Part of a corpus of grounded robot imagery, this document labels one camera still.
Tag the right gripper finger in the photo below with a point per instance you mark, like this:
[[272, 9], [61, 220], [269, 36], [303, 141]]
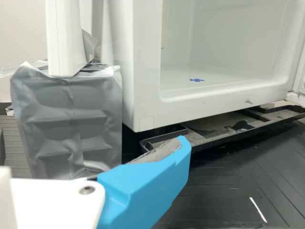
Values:
[[147, 190]]

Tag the white pipette stand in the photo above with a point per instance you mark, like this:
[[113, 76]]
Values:
[[66, 107]]

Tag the black tray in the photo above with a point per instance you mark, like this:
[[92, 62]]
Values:
[[214, 133]]

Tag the black platform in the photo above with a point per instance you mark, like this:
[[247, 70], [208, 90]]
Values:
[[238, 181]]

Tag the white incubator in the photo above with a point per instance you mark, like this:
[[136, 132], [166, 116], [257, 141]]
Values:
[[147, 71]]

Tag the incubator door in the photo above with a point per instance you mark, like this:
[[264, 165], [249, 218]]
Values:
[[300, 71]]

